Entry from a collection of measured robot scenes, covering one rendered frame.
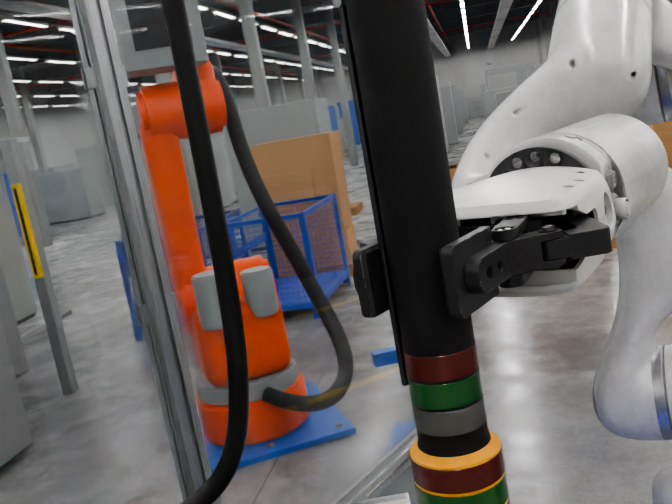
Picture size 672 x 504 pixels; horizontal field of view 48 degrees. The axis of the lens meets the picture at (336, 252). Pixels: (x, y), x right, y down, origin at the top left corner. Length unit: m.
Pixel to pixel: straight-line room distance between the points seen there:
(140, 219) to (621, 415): 0.70
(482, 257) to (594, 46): 0.37
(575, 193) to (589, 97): 0.28
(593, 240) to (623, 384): 0.66
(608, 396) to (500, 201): 0.66
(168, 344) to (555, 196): 0.85
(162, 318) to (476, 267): 0.87
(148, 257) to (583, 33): 0.70
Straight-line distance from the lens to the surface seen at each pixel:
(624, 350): 1.01
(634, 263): 0.99
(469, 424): 0.35
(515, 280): 0.35
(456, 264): 0.32
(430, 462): 0.36
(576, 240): 0.36
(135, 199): 1.12
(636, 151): 0.55
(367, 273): 0.34
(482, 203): 0.39
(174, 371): 1.17
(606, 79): 0.66
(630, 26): 0.71
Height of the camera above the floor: 1.74
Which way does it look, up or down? 10 degrees down
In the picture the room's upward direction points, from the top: 10 degrees counter-clockwise
